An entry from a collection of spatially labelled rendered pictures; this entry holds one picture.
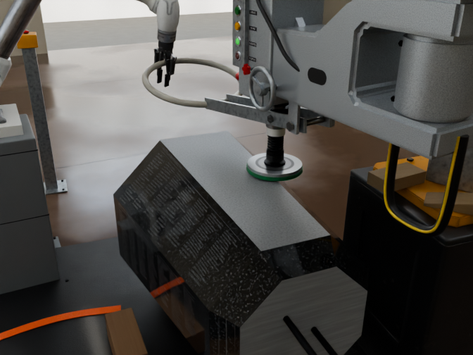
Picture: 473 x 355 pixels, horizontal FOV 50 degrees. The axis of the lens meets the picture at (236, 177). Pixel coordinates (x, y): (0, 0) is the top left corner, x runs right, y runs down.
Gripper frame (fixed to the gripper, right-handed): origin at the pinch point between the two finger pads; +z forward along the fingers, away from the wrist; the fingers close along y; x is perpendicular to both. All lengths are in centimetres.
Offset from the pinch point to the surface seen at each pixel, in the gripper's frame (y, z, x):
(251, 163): 79, -6, -36
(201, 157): 56, 2, -37
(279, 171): 91, -9, -36
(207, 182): 72, -2, -54
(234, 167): 73, -2, -38
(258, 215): 100, -10, -64
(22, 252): -12, 75, -81
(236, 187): 83, -5, -51
